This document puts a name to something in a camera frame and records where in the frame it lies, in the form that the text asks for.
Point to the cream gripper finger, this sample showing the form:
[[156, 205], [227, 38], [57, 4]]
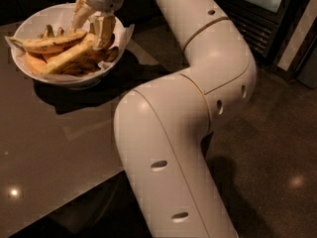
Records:
[[82, 11], [104, 25]]

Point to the long yellow banana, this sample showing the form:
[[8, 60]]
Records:
[[70, 57]]

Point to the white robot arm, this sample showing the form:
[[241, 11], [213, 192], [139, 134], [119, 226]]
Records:
[[159, 125]]

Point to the white paper bowl liner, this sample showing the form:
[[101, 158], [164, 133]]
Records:
[[45, 49]]

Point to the white ceramic bowl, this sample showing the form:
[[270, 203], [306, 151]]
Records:
[[60, 16]]

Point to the orange banana bunch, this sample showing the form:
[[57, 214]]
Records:
[[38, 61]]

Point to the spotted yellow banana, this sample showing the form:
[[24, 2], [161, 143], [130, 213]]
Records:
[[51, 45]]

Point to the dark cabinet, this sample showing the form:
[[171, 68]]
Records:
[[132, 11]]

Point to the black glass-door refrigerator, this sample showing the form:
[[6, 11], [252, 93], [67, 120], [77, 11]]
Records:
[[263, 23]]

